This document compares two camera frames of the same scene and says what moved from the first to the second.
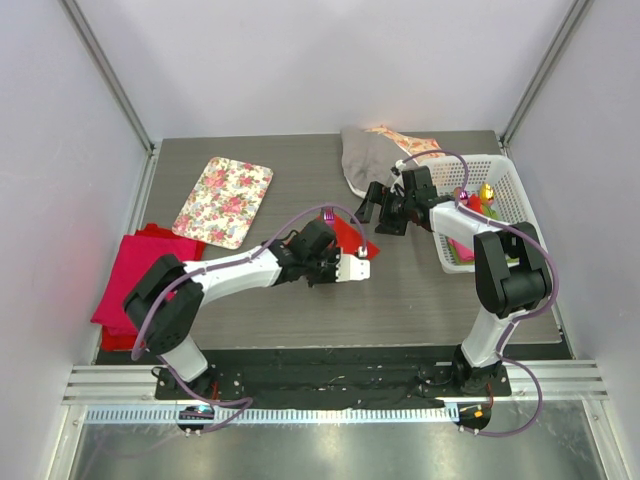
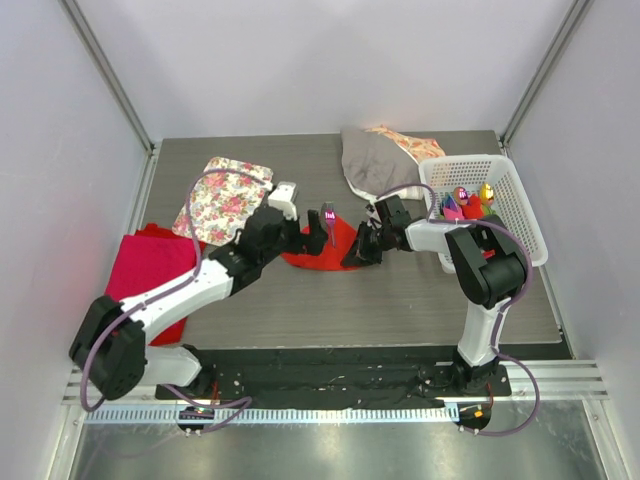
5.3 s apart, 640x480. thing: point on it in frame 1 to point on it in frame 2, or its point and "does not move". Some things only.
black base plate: [304, 383] does not move
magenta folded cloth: [133, 258] does not move
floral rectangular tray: [221, 205] does not move
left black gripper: [334, 256] to [313, 243]
